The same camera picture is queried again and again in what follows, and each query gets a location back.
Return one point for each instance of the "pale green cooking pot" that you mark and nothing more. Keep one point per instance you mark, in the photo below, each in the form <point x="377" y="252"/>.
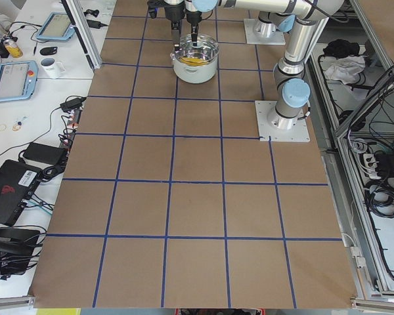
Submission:
<point x="207" y="48"/>

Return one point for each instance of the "blue teach pendant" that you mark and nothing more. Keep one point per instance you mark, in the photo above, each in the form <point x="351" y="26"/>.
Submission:
<point x="57" y="27"/>
<point x="17" y="80"/>

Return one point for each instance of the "blue teach pendant near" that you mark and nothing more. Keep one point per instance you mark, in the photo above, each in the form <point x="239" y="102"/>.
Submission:
<point x="17" y="80"/>

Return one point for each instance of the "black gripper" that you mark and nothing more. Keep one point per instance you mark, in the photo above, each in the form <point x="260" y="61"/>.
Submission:
<point x="194" y="17"/>
<point x="174" y="10"/>

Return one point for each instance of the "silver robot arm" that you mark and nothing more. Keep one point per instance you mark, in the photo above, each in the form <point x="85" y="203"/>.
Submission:
<point x="281" y="16"/>
<point x="293" y="92"/>

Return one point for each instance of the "aluminium frame post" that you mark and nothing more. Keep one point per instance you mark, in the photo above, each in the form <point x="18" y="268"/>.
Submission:
<point x="77" y="18"/>

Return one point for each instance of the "yellow corn cob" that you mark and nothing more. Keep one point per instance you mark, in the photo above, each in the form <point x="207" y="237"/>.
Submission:
<point x="191" y="61"/>

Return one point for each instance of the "yellow can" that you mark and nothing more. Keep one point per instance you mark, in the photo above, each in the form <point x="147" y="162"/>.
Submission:
<point x="13" y="49"/>

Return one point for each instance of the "black power brick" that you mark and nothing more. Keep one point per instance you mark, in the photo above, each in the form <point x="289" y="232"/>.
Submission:
<point x="44" y="153"/>

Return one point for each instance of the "blue teach pendant far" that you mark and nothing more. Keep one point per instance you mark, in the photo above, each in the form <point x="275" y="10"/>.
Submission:
<point x="57" y="27"/>

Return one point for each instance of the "white mug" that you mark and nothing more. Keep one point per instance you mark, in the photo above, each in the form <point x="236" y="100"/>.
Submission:
<point x="54" y="69"/>

